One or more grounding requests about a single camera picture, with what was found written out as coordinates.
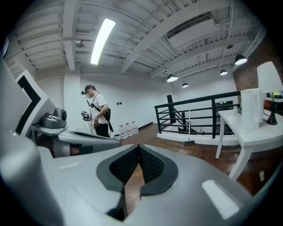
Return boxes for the black double door cabinet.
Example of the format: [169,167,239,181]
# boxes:
[215,100,234,136]

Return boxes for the white shade table lamp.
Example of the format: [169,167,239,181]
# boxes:
[256,61,283,126]

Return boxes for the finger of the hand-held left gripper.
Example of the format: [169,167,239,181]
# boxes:
[57,132,122,155]
[66,129,112,136]

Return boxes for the long fluorescent ceiling light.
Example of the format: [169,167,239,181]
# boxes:
[90,18,116,65]

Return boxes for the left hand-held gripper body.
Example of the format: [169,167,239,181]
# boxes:
[0,59,68,158]

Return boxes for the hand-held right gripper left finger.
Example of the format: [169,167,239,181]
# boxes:
[39,144,140,226]

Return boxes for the black staircase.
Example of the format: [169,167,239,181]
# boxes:
[174,108,207,135]

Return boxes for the white table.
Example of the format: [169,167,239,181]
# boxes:
[215,108,283,180]

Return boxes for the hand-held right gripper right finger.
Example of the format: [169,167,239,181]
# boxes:
[123,144,253,226]

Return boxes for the black metal railing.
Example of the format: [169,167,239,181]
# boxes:
[154,90,242,139]

